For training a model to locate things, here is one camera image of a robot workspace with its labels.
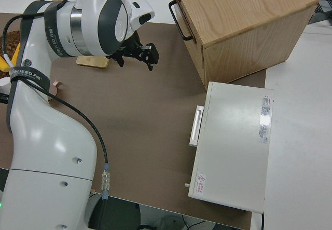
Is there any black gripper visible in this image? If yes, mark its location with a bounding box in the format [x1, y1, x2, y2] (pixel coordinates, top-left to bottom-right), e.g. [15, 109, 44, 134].
[106, 31, 160, 72]

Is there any brown table mat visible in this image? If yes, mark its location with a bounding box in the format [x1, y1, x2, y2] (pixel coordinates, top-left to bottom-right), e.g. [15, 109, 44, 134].
[0, 13, 268, 230]

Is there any yellow corn cob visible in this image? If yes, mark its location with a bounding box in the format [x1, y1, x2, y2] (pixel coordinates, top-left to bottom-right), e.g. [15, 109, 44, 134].
[11, 42, 22, 63]

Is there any white oven door handle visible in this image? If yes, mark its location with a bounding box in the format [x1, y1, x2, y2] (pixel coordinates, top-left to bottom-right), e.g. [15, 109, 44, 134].
[188, 105, 205, 147]

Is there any wicker basket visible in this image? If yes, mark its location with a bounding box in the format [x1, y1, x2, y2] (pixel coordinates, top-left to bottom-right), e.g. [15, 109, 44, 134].
[2, 30, 21, 59]

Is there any yellow banana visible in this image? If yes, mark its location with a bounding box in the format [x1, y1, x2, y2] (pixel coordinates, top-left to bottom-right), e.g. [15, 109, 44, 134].
[0, 56, 12, 72]

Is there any pink mug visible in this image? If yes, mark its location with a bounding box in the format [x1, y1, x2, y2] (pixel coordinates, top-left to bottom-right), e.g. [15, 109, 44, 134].
[47, 81, 63, 101]

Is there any white toaster oven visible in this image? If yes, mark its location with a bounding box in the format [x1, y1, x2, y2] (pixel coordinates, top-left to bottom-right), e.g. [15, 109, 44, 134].
[184, 81, 275, 213]

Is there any wooden cabinet box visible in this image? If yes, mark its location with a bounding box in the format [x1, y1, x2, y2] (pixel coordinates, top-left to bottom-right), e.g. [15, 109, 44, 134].
[168, 0, 319, 85]

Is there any white cup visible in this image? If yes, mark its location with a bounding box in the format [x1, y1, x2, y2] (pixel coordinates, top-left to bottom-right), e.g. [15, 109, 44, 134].
[0, 77, 12, 97]

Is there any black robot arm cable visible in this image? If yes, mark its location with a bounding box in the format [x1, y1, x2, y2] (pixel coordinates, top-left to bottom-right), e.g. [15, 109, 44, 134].
[2, 0, 111, 202]

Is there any bamboo stand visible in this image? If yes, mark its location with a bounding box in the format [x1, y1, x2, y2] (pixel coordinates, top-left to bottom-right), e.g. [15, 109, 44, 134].
[53, 0, 109, 69]

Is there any black mesh object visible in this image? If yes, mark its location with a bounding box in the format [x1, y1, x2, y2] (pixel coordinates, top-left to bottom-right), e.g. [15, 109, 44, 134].
[306, 0, 332, 27]

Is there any black cabinet handle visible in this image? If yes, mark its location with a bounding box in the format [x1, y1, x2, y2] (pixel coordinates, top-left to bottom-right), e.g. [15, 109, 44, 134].
[168, 0, 194, 41]

